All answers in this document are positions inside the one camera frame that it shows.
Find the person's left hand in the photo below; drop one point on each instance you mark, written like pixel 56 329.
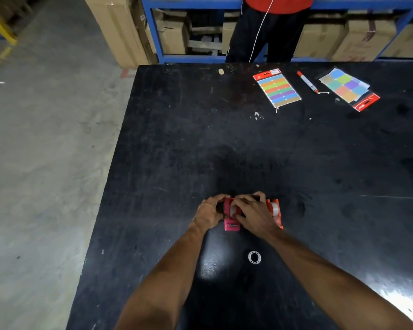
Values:
pixel 206 213

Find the person's right hand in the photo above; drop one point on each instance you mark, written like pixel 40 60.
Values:
pixel 256 216

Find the person's left fingers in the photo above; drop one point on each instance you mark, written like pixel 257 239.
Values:
pixel 219 198

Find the person's right fingers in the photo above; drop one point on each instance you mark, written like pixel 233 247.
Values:
pixel 242 204

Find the pink tape dispenser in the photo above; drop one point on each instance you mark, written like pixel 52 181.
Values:
pixel 231 223

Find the person's left forearm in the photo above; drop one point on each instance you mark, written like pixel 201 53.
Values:
pixel 165 281

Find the person's right forearm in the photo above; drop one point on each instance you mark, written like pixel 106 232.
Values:
pixel 323 281

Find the orange tape dispenser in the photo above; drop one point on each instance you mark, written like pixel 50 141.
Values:
pixel 276 211

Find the striped colour label pack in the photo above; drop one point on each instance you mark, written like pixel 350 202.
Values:
pixel 278 88

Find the red marker pen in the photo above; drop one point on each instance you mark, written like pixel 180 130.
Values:
pixel 308 82

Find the blue metal shelf rack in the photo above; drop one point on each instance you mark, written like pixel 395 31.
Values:
pixel 192 59

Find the wooden pallet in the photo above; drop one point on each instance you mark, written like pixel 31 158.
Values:
pixel 204 44

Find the square colour label pack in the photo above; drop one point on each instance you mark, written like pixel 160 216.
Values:
pixel 347 86

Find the tall cardboard box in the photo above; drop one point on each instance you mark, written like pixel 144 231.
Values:
pixel 117 30

